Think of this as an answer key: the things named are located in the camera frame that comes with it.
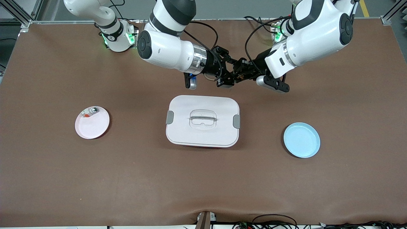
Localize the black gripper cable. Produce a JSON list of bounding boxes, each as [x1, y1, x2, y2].
[[183, 21, 220, 80], [245, 16, 286, 66]]

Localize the black arm base cables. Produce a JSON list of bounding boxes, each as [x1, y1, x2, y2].
[[244, 15, 278, 34]]

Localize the black looped floor cable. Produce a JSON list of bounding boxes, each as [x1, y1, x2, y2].
[[252, 213, 298, 229]]

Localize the round light blue plate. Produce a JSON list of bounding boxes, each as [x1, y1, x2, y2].
[[283, 122, 321, 158]]

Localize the round pink plate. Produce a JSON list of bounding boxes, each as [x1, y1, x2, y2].
[[75, 106, 110, 140]]

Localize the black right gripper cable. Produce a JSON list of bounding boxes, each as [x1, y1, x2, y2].
[[183, 21, 220, 80]]

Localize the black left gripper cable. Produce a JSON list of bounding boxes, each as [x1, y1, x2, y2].
[[245, 16, 286, 66]]

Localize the white lidded storage box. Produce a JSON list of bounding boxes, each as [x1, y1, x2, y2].
[[166, 95, 241, 148]]

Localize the aluminium frame post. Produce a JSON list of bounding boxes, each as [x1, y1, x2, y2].
[[0, 0, 43, 28], [381, 0, 407, 26]]

